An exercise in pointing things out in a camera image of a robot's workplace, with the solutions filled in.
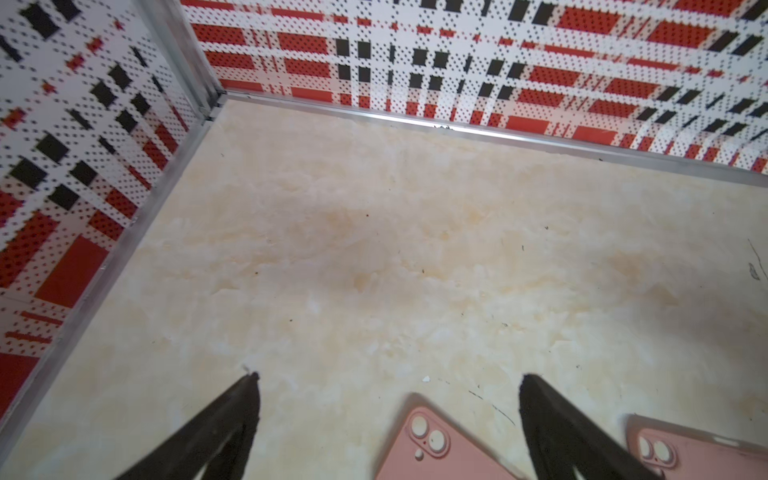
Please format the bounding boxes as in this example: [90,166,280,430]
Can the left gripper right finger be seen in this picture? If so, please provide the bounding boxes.
[519,374,658,479]

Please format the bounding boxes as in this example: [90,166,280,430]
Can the pink case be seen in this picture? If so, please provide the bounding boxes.
[376,406,515,480]
[625,415,767,479]

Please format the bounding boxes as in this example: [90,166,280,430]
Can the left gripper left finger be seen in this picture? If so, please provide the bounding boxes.
[119,372,261,479]

